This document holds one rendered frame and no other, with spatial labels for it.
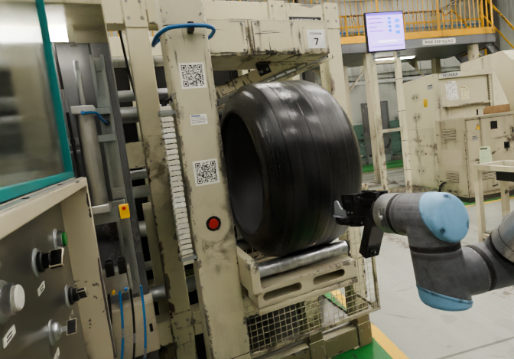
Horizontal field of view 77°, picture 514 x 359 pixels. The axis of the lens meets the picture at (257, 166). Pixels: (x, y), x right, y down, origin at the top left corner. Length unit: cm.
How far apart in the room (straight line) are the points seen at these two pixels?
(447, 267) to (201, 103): 74
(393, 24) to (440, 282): 487
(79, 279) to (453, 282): 70
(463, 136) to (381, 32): 190
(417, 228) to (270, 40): 99
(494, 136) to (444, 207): 521
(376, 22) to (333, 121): 436
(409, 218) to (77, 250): 64
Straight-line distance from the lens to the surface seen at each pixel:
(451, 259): 71
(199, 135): 99
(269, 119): 90
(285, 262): 105
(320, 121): 94
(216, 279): 107
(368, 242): 84
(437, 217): 66
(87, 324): 77
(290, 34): 147
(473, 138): 561
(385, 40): 527
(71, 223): 71
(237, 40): 137
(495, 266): 76
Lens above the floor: 129
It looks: 4 degrees down
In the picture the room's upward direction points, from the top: 7 degrees counter-clockwise
